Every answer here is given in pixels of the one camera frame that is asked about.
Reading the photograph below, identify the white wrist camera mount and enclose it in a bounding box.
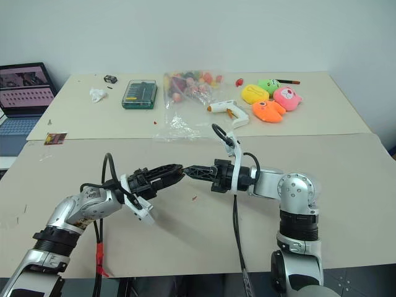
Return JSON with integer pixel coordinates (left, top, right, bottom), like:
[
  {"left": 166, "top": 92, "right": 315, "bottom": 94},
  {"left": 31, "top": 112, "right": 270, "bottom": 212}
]
[
  {"left": 223, "top": 131, "right": 244, "bottom": 197},
  {"left": 119, "top": 173, "right": 156, "bottom": 226}
]

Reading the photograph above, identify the red tape wrap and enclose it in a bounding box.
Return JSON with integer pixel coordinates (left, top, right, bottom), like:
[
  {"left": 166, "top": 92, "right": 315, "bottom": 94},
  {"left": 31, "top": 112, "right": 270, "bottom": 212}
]
[{"left": 96, "top": 241, "right": 110, "bottom": 278}]

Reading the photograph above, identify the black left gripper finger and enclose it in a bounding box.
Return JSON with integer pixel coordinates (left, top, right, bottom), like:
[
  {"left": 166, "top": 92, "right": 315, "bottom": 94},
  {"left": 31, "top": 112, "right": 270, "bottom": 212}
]
[
  {"left": 147, "top": 163, "right": 186, "bottom": 181},
  {"left": 153, "top": 174, "right": 184, "bottom": 192}
]

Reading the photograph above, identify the orange plush toy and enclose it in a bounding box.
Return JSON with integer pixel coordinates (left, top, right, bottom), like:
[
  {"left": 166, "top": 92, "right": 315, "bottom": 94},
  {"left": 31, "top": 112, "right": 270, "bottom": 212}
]
[{"left": 251, "top": 99, "right": 286, "bottom": 123}]

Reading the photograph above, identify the small red printed card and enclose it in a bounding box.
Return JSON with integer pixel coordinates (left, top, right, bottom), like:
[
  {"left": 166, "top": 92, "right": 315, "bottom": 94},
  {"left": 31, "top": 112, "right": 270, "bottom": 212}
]
[{"left": 45, "top": 132, "right": 69, "bottom": 146}]

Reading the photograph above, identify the green screwdriver bit case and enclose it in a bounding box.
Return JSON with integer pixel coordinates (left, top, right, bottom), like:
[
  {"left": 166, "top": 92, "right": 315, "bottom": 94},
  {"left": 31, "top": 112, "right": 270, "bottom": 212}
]
[{"left": 121, "top": 79, "right": 159, "bottom": 110}]

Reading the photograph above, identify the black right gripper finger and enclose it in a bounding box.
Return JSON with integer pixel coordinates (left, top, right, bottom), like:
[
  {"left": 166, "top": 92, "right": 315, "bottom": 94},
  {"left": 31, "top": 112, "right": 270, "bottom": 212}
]
[
  {"left": 184, "top": 172, "right": 218, "bottom": 183},
  {"left": 184, "top": 165, "right": 218, "bottom": 174}
]

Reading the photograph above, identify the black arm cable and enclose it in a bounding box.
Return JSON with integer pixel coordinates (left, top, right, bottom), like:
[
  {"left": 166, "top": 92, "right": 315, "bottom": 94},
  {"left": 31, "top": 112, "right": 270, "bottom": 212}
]
[
  {"left": 79, "top": 152, "right": 137, "bottom": 297},
  {"left": 211, "top": 123, "right": 261, "bottom": 297}
]

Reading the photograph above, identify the yellow plush toy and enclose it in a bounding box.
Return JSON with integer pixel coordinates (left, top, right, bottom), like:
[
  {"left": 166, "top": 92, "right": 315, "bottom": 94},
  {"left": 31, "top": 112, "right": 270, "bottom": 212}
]
[{"left": 241, "top": 83, "right": 271, "bottom": 105}]

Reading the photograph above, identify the clear bag of toy fruits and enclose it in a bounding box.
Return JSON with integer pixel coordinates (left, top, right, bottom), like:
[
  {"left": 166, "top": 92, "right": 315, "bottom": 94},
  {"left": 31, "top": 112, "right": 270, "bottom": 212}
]
[{"left": 153, "top": 69, "right": 225, "bottom": 144}]

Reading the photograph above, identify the green plush toy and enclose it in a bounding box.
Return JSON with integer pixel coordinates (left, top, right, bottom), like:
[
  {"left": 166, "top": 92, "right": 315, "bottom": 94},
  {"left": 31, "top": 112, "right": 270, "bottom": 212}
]
[{"left": 257, "top": 78, "right": 281, "bottom": 95}]

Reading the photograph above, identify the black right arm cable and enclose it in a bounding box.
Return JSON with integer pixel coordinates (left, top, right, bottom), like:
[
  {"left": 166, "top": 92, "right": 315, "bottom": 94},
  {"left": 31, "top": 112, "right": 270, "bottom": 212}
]
[{"left": 211, "top": 123, "right": 261, "bottom": 297}]

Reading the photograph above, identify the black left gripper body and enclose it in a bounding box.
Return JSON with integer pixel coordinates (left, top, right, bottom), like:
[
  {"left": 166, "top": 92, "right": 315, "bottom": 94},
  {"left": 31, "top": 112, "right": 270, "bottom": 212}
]
[{"left": 126, "top": 168, "right": 162, "bottom": 201}]

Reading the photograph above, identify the pink plush toy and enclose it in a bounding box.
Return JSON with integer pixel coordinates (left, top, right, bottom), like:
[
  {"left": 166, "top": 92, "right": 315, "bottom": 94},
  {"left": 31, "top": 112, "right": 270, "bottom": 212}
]
[{"left": 272, "top": 85, "right": 304, "bottom": 113}]

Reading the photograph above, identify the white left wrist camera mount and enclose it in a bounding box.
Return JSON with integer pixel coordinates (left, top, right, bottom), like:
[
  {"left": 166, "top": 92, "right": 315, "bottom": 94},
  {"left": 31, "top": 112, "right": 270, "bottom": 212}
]
[{"left": 119, "top": 173, "right": 156, "bottom": 226}]

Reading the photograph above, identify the white hot glue gun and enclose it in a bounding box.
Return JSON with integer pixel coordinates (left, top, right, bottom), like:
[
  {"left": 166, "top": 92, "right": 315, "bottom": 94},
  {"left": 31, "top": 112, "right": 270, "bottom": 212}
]
[{"left": 206, "top": 99, "right": 250, "bottom": 130}]

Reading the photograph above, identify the open laptop with pink screen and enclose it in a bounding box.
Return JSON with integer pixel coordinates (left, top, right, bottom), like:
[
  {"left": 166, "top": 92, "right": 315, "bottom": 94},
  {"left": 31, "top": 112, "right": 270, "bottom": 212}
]
[{"left": 0, "top": 62, "right": 58, "bottom": 156}]

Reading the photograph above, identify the crumpled white tissue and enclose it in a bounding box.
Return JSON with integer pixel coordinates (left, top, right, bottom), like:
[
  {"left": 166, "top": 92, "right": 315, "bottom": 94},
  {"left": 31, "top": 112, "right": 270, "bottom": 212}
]
[{"left": 88, "top": 87, "right": 110, "bottom": 103}]

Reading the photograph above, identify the dark panel with white dots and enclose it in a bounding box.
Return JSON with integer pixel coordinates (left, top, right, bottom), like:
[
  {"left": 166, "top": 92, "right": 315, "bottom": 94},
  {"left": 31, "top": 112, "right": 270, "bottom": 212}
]
[{"left": 321, "top": 263, "right": 396, "bottom": 297}]

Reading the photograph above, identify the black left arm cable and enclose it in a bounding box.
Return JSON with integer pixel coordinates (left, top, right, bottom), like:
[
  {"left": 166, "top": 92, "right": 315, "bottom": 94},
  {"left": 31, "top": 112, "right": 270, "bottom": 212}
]
[{"left": 79, "top": 152, "right": 137, "bottom": 297}]

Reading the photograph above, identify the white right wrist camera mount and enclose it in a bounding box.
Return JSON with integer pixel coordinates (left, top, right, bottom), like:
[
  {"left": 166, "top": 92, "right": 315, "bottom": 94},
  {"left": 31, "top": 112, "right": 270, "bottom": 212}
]
[{"left": 223, "top": 131, "right": 244, "bottom": 197}]

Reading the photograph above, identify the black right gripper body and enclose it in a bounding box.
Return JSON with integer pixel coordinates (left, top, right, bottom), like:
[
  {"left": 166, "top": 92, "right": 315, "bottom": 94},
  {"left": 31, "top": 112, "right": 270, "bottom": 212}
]
[{"left": 210, "top": 158, "right": 235, "bottom": 195}]

